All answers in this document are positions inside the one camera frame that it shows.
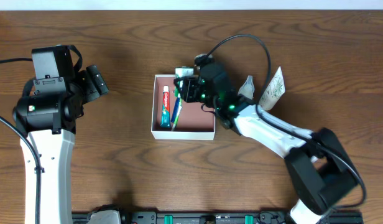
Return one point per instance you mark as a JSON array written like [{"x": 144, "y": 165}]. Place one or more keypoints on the red green toothpaste tube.
[{"x": 165, "y": 117}]

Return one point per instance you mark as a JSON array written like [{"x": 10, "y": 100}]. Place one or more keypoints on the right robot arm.
[{"x": 320, "y": 170}]

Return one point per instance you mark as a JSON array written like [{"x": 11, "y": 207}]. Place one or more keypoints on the white square cardboard box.
[{"x": 193, "y": 122}]

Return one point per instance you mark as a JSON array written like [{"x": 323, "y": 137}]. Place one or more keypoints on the black mounting rail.
[{"x": 263, "y": 217}]

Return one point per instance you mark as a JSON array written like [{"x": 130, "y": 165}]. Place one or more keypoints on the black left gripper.
[{"x": 96, "y": 81}]

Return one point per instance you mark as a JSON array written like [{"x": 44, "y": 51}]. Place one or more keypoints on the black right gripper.
[{"x": 189, "y": 89}]

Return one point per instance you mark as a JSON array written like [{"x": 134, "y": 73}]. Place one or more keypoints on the white leaf-print lotion tube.
[{"x": 273, "y": 92}]

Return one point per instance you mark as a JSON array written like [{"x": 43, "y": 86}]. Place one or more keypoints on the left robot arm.
[{"x": 45, "y": 117}]

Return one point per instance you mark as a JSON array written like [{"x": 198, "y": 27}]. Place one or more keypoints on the blue disposable razor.
[{"x": 175, "y": 109}]

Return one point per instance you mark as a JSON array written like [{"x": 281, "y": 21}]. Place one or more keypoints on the green white soap packet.
[{"x": 184, "y": 71}]

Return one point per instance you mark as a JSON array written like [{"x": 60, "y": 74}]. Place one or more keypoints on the clear foaming soap bottle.
[{"x": 247, "y": 89}]

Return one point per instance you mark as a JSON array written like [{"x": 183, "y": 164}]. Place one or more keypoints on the green white toothbrush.
[{"x": 174, "y": 125}]

